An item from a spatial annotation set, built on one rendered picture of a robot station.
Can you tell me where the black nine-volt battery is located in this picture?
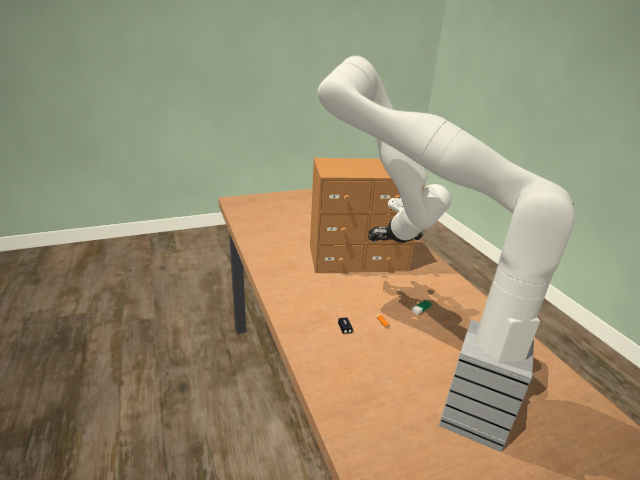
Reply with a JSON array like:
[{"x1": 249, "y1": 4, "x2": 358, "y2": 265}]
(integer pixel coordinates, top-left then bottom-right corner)
[{"x1": 338, "y1": 317, "x2": 353, "y2": 334}]

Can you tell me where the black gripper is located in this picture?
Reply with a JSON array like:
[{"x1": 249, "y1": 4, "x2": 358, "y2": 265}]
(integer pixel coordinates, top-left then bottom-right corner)
[{"x1": 368, "y1": 218, "x2": 423, "y2": 243}]

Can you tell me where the green and white eraser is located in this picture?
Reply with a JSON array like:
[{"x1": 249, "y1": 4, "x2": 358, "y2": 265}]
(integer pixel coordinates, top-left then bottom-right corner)
[{"x1": 412, "y1": 300, "x2": 432, "y2": 315}]

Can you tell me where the brown wooden chest of drawers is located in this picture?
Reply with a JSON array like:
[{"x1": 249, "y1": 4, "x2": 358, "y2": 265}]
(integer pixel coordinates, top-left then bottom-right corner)
[{"x1": 310, "y1": 158, "x2": 415, "y2": 273}]

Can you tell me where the brown wooden drawer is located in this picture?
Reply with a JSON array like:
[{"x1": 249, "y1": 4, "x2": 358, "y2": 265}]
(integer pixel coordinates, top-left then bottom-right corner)
[
  {"x1": 317, "y1": 244, "x2": 364, "y2": 272},
  {"x1": 371, "y1": 180, "x2": 401, "y2": 211},
  {"x1": 364, "y1": 243, "x2": 411, "y2": 271},
  {"x1": 369, "y1": 213, "x2": 398, "y2": 242},
  {"x1": 319, "y1": 213, "x2": 368, "y2": 243},
  {"x1": 321, "y1": 179, "x2": 372, "y2": 211}
]

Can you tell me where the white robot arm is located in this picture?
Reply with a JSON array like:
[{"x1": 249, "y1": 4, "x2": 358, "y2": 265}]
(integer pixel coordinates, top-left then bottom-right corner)
[{"x1": 318, "y1": 56, "x2": 575, "y2": 362}]

